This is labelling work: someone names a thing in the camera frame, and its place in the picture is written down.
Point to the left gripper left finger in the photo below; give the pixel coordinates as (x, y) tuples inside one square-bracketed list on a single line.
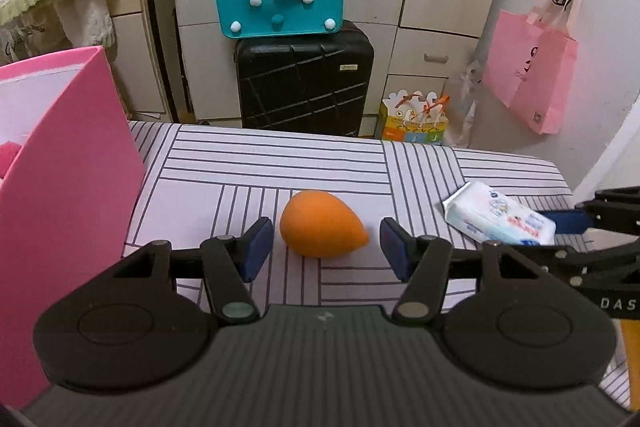
[(226, 264)]

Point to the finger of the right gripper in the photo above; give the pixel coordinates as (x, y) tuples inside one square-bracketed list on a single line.
[(569, 222)]

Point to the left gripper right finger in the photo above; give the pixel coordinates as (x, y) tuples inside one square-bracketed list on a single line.
[(426, 264)]

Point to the white tissue pack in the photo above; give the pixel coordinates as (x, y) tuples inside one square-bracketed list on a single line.
[(484, 214)]

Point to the orange makeup sponge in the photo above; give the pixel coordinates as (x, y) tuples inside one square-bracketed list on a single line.
[(317, 224)]

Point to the pink cardboard box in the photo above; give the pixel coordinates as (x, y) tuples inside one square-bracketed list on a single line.
[(66, 197)]

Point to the pink fluffy heart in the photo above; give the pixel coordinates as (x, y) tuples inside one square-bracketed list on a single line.
[(8, 152)]

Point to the striped table cloth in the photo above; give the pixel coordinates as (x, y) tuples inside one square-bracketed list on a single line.
[(208, 181)]

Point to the colourful gift bag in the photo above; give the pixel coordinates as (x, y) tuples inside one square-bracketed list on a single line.
[(412, 117)]

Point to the pink shopping bag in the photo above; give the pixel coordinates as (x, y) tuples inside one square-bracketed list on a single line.
[(531, 61)]

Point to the black suitcase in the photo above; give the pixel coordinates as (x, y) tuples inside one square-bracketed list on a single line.
[(309, 84)]

